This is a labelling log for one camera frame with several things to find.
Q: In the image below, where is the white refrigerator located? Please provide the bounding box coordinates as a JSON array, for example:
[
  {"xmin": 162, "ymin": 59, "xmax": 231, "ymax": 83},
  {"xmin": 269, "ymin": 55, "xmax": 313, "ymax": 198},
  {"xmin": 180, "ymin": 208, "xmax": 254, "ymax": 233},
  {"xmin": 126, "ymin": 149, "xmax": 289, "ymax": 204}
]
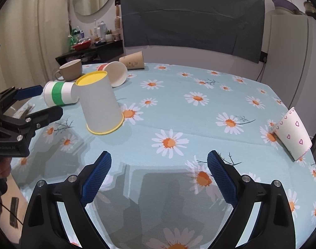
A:
[{"xmin": 262, "ymin": 15, "xmax": 316, "ymax": 136}]

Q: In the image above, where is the daisy print blue tablecloth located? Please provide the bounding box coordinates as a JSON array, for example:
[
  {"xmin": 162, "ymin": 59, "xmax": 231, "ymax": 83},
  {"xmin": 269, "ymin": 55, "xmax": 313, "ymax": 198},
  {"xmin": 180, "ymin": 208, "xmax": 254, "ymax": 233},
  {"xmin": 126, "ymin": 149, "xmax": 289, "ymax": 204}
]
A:
[{"xmin": 12, "ymin": 63, "xmax": 316, "ymax": 248}]

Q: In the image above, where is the dark cloth covered television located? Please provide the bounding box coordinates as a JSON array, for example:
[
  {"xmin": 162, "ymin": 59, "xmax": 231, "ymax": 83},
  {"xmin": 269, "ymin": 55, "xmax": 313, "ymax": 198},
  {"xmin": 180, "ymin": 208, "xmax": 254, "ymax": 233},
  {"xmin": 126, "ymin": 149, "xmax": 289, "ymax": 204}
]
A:
[{"xmin": 121, "ymin": 0, "xmax": 265, "ymax": 63}]

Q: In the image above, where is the green stripe white paper cup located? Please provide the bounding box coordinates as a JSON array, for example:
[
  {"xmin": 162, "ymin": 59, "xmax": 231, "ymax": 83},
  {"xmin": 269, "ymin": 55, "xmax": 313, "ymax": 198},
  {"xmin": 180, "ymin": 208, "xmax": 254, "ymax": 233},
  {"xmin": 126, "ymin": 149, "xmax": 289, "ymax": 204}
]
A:
[{"xmin": 43, "ymin": 81, "xmax": 79, "ymax": 107}]

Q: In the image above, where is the purple basin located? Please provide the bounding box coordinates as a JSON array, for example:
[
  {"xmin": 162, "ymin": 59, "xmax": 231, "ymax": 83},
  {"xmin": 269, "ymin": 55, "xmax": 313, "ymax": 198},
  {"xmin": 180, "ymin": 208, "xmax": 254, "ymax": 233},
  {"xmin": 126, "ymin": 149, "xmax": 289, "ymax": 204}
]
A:
[{"xmin": 272, "ymin": 0, "xmax": 298, "ymax": 11}]

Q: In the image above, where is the white spray bottle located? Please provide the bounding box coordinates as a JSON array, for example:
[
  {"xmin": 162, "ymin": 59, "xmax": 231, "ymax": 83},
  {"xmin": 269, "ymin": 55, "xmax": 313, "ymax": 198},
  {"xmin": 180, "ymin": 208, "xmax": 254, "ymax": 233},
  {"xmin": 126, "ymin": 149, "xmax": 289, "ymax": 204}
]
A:
[{"xmin": 97, "ymin": 21, "xmax": 107, "ymax": 40}]

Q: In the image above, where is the person's hand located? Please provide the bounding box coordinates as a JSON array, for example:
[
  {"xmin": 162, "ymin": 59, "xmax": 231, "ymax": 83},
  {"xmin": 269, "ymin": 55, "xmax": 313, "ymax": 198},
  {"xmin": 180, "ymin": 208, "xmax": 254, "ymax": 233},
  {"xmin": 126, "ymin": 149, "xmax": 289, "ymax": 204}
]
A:
[{"xmin": 0, "ymin": 157, "xmax": 12, "ymax": 179}]

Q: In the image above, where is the orange white paper cup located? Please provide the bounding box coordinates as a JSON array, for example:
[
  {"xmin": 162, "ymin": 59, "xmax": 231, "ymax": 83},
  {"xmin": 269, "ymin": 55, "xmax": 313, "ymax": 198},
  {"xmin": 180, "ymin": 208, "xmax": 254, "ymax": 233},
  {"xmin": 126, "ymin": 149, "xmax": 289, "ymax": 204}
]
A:
[{"xmin": 97, "ymin": 61, "xmax": 128, "ymax": 88}]

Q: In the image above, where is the yellow rim white paper cup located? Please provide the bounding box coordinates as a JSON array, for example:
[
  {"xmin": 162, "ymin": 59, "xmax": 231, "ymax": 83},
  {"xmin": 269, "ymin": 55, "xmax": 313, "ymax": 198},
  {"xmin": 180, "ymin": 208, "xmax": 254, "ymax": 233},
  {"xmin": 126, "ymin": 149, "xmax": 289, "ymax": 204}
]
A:
[{"xmin": 75, "ymin": 71, "xmax": 124, "ymax": 135}]

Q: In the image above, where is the black phone on floor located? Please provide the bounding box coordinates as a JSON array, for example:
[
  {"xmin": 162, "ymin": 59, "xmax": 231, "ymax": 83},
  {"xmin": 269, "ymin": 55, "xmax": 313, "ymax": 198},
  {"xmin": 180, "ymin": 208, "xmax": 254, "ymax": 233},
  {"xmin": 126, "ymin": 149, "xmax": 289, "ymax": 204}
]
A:
[{"xmin": 9, "ymin": 197, "xmax": 19, "ymax": 229}]

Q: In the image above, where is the metal cooking pot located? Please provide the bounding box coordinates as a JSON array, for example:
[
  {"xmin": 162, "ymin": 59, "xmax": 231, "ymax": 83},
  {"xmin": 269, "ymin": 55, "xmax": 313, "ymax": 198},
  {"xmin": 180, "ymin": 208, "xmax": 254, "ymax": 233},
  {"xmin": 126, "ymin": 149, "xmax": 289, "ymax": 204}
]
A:
[{"xmin": 303, "ymin": 0, "xmax": 316, "ymax": 16}]

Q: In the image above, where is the brown kraft paper cup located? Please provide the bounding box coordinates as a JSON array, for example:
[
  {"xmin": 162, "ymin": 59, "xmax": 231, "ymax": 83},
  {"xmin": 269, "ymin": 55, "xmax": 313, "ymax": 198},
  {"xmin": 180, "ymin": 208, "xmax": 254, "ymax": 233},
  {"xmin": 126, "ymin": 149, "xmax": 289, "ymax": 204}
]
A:
[{"xmin": 119, "ymin": 51, "xmax": 145, "ymax": 70}]

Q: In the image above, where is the small potted plant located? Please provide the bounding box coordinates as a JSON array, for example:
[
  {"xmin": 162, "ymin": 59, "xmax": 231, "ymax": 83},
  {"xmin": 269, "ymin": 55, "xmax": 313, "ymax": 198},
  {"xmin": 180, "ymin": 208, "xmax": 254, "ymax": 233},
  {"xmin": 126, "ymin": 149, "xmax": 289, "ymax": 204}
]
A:
[{"xmin": 105, "ymin": 30, "xmax": 114, "ymax": 43}]

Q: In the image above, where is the red bowl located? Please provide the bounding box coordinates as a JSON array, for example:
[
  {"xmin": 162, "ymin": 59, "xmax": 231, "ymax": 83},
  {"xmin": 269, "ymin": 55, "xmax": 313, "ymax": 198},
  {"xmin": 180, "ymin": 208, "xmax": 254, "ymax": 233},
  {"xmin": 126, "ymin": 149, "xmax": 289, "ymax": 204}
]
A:
[{"xmin": 72, "ymin": 40, "xmax": 92, "ymax": 51}]

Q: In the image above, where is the dark side cabinet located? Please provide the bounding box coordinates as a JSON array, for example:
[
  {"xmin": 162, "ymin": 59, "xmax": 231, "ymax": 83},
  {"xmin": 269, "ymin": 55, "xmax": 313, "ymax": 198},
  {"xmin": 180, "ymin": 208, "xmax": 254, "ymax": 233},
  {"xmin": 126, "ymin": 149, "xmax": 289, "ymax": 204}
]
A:
[{"xmin": 55, "ymin": 40, "xmax": 124, "ymax": 66}]

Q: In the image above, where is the pink hearts white paper cup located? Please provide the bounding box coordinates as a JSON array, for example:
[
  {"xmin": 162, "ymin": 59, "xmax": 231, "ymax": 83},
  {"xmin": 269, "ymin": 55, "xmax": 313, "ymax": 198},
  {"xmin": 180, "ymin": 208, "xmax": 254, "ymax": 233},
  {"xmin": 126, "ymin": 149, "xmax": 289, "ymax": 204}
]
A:
[{"xmin": 272, "ymin": 107, "xmax": 312, "ymax": 161}]

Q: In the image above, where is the black power cable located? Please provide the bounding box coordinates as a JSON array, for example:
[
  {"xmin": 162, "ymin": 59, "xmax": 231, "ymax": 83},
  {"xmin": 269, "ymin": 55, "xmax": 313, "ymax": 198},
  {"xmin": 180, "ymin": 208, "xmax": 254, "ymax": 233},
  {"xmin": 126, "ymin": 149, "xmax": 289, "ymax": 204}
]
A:
[{"xmin": 255, "ymin": 53, "xmax": 268, "ymax": 82}]

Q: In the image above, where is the beige ceramic mug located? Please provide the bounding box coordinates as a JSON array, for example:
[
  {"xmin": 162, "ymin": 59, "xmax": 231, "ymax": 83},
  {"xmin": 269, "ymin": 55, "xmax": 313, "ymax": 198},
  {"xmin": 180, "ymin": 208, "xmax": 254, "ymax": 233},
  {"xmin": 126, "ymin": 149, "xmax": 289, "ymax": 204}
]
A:
[{"xmin": 54, "ymin": 59, "xmax": 83, "ymax": 82}]

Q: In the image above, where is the beige curtain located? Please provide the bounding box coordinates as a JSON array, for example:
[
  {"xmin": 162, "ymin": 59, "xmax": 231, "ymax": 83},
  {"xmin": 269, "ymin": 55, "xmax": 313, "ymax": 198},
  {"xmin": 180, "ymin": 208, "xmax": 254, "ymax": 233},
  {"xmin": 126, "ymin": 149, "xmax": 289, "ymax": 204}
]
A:
[{"xmin": 0, "ymin": 0, "xmax": 69, "ymax": 92}]

